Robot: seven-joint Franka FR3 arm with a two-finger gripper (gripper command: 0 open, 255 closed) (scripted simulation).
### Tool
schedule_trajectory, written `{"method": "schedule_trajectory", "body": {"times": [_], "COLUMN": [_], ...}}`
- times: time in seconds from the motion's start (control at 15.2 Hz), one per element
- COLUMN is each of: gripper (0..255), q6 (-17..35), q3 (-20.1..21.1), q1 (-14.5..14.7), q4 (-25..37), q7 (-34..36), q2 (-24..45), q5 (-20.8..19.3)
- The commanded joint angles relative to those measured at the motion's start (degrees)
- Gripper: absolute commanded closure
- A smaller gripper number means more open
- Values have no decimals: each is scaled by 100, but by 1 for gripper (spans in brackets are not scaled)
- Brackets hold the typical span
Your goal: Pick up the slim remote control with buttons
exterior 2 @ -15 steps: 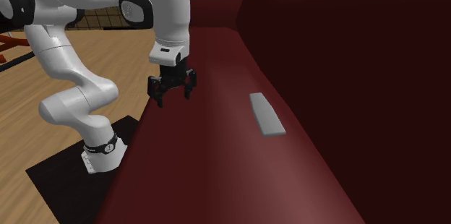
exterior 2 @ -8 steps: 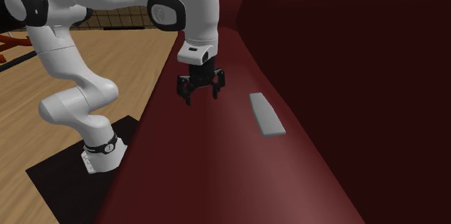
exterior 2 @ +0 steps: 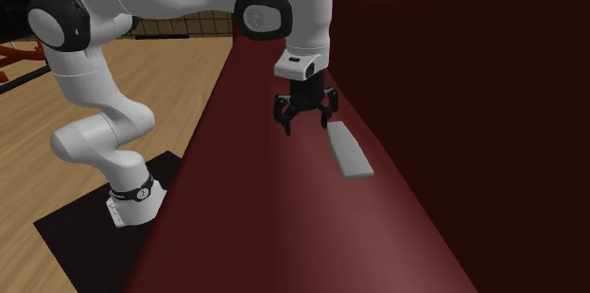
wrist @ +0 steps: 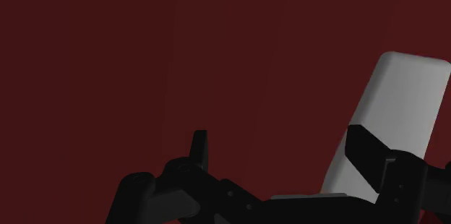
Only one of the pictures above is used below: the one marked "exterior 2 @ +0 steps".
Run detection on dark robot stand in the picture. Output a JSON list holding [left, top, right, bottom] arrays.
[[32, 150, 185, 293]]

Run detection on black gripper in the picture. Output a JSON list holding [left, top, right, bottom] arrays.
[[273, 69, 340, 137]]

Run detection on grey flat remote control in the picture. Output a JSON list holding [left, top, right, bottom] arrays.
[[325, 120, 375, 181]]

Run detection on red wooden frame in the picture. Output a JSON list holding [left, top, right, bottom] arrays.
[[0, 41, 48, 84]]

